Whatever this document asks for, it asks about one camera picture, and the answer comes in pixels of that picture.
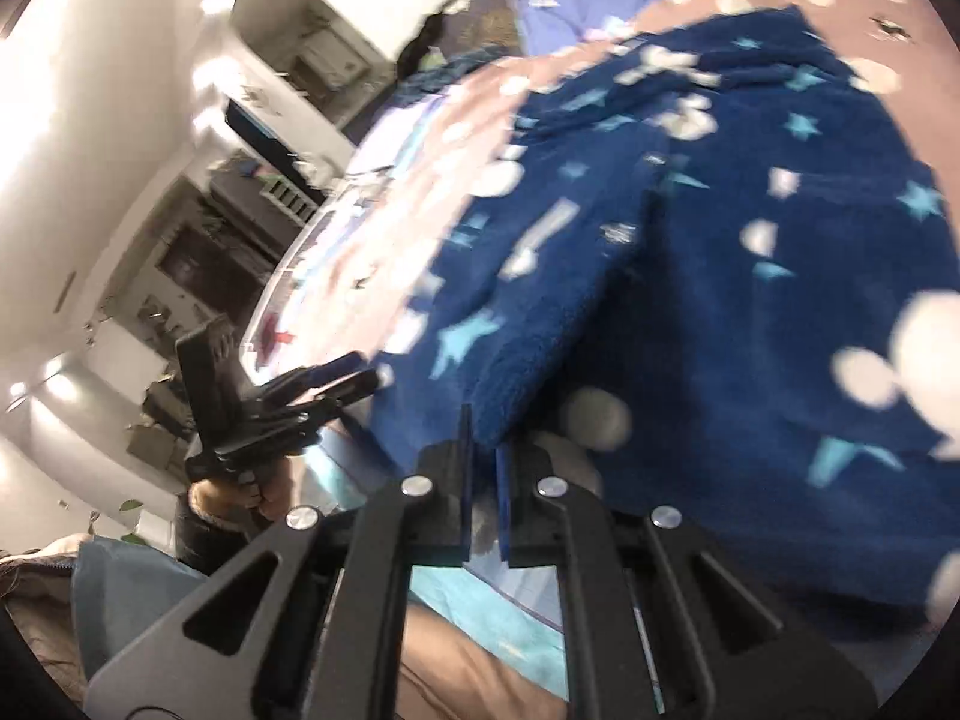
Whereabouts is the dark teal knit cloth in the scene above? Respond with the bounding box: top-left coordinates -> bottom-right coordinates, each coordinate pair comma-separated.
389,44 -> 512,107

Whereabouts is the dark patterned pillow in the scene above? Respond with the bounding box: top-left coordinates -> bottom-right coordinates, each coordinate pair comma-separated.
434,0 -> 524,59

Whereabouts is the person's left hand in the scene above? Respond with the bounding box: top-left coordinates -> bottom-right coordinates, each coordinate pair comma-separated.
187,448 -> 310,533

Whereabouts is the navy star fleece garment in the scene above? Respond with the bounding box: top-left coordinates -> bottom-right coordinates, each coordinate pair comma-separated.
371,7 -> 958,606

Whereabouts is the black strap on headboard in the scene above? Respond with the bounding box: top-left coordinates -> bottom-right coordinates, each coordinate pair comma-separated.
394,0 -> 467,80

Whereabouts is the pink polka dot blanket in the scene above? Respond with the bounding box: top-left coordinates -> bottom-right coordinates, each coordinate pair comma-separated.
245,0 -> 960,392

